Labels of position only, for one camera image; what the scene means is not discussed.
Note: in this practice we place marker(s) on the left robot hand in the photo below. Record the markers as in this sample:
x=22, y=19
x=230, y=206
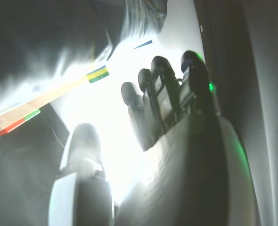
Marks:
x=188, y=176

